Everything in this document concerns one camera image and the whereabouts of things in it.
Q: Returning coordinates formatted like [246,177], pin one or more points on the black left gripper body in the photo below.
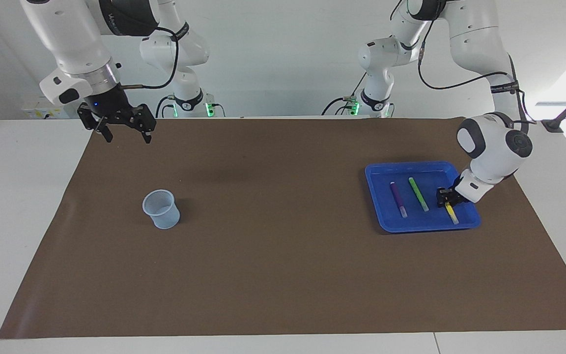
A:
[457,192]

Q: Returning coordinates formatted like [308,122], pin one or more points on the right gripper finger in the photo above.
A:
[145,120]
[89,118]

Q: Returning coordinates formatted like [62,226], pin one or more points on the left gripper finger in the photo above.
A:
[442,196]
[452,203]

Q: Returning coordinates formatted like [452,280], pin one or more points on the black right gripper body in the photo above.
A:
[108,105]

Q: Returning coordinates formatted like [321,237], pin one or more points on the yellow pen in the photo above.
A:
[453,215]

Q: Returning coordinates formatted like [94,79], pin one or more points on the green pen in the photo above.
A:
[418,193]

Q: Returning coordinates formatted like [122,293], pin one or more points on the purple pen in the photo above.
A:
[397,197]

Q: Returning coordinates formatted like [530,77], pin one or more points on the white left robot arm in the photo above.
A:
[494,142]

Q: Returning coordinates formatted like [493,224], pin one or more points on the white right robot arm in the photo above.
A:
[67,34]

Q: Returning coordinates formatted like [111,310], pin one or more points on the blue plastic tray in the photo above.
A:
[425,221]

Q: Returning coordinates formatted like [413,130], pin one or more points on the translucent plastic cup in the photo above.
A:
[165,216]

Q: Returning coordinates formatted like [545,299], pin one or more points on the brown table mat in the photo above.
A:
[283,265]

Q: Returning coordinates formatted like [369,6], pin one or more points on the white wall socket box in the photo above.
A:
[37,112]

